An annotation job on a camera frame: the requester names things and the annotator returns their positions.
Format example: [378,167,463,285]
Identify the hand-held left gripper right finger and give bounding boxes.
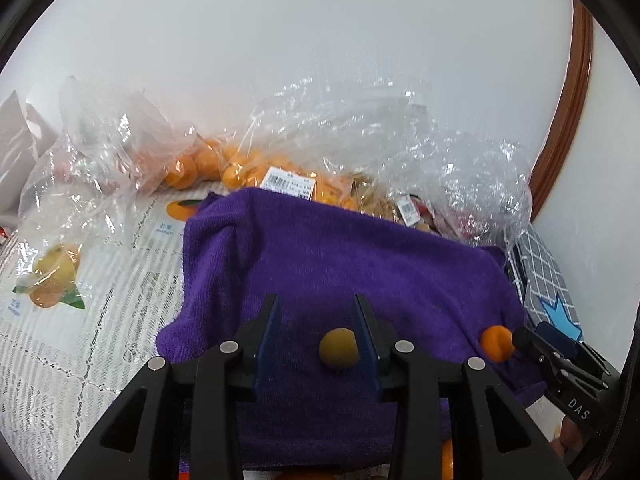
[352,294,573,480]

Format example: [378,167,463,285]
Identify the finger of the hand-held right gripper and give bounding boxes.
[535,322,613,377]
[512,327,603,392]

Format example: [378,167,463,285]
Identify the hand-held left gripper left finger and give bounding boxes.
[56,294,282,480]

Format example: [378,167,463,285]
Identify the small green kumquat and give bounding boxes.
[319,328,360,371]

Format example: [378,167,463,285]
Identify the small orange kumquat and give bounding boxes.
[480,325,516,363]

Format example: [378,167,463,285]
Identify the clear bag with white label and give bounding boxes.
[195,77,436,211]

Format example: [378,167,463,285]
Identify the person's right hand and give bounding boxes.
[552,416,587,461]

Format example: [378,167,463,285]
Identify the grey checked box blue star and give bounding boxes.
[510,222,586,341]

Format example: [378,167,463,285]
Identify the purple towel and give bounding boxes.
[156,187,548,471]

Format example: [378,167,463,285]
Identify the fruit print tablecloth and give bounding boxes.
[0,187,566,480]

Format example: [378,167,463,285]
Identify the clear bag of tan pieces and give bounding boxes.
[345,170,441,231]

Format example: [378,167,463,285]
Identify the clear bag of red fruit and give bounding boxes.
[380,130,533,261]

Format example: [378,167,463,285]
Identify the pile of bagged oranges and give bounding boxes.
[165,140,361,211]

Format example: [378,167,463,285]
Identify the crumpled clear plastic bag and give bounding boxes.
[20,77,201,281]

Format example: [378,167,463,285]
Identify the brown door frame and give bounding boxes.
[527,0,596,221]

